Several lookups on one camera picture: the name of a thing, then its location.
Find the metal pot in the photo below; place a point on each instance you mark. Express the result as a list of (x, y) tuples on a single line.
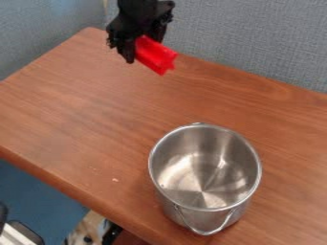
[(206, 171)]

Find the red plastic block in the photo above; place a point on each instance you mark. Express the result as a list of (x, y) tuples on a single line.
[(154, 55)]

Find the grey device under table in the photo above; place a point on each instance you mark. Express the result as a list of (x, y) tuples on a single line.
[(18, 234)]

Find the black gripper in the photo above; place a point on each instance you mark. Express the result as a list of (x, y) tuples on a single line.
[(140, 17)]

